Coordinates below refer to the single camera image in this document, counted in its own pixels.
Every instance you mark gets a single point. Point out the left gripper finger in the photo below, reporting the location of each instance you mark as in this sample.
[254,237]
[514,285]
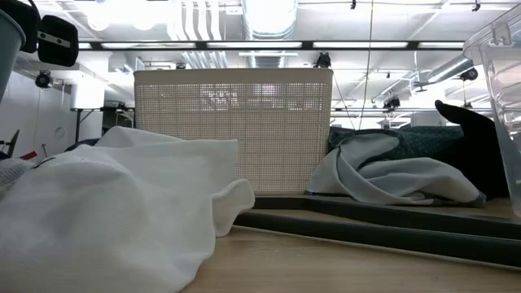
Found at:
[59,51]

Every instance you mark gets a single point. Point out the white cloth with grey checks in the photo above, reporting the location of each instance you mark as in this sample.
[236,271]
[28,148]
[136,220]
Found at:
[102,211]

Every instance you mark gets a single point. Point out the teal dotted shirt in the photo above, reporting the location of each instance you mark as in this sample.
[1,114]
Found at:
[386,179]

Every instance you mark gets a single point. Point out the black cloth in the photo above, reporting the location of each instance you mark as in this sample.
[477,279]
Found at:
[476,154]

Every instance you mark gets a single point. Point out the black-legged background table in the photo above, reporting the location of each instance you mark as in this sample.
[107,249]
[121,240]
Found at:
[77,126]

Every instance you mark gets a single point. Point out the navy blue cloth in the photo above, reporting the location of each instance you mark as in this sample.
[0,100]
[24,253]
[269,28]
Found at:
[83,144]

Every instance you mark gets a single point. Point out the red background object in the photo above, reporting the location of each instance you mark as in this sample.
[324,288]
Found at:
[29,155]

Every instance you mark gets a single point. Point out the white perforated plastic basket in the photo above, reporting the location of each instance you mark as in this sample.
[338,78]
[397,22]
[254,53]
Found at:
[264,142]

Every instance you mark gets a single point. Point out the black clothes hanger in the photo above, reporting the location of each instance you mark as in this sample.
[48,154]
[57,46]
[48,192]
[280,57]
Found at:
[407,240]

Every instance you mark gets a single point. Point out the clear plastic container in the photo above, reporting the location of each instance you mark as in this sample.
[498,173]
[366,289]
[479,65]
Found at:
[504,122]

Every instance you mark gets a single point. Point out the black ceiling-mounted camera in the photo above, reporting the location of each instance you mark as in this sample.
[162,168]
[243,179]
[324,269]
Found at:
[470,74]
[391,103]
[42,79]
[322,61]

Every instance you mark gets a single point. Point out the silver ceiling duct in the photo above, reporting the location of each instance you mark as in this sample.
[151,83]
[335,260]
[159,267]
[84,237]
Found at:
[268,20]

